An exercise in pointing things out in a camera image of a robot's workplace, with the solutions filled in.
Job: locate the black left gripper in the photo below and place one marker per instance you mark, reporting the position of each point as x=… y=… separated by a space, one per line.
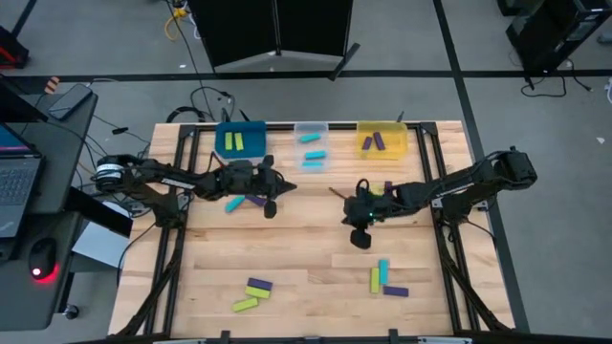
x=244 y=181

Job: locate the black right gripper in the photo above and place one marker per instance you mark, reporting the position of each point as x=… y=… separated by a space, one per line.
x=368 y=212

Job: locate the teal block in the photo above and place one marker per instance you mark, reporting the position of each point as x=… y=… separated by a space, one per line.
x=315 y=155
x=312 y=164
x=234 y=204
x=383 y=271
x=310 y=138

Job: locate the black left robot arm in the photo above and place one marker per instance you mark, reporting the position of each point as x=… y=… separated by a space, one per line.
x=153 y=172

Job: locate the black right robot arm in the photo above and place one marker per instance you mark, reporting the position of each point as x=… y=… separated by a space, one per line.
x=454 y=184

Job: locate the clear plastic bin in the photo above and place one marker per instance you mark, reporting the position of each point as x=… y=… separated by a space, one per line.
x=312 y=145

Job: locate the blue plastic bin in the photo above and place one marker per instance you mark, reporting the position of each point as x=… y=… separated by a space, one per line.
x=251 y=143

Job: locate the yellow plastic bin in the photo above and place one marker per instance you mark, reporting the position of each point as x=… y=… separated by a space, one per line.
x=394 y=143

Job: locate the black folding room divider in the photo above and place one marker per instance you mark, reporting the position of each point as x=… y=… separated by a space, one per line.
x=239 y=28

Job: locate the black angled bar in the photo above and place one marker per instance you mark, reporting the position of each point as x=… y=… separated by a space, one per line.
x=100 y=217

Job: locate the white sheet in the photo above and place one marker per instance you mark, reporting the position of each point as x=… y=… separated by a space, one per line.
x=100 y=246

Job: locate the black side desk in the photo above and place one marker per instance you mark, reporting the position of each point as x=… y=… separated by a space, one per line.
x=62 y=153

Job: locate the black smartphone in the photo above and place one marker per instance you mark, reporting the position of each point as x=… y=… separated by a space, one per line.
x=70 y=101

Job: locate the black caster wheel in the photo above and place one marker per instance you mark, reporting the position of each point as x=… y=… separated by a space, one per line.
x=72 y=313

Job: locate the black computer mouse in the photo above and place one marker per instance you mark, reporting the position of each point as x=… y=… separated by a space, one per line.
x=42 y=255

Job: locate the grey laptop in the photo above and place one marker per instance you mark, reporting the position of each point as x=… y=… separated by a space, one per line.
x=16 y=186

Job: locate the black equipment cart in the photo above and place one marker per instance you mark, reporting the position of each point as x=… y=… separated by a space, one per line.
x=550 y=33

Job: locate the black red case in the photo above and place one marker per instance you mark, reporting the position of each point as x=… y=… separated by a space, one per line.
x=12 y=52

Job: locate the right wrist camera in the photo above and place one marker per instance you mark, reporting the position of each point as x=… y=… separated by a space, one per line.
x=363 y=197

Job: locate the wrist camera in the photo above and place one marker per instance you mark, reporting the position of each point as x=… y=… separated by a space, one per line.
x=268 y=162
x=363 y=197

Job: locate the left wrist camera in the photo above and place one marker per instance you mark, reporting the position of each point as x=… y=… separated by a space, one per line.
x=268 y=162

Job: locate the black metal table frame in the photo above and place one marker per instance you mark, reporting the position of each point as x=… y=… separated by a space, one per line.
x=279 y=127

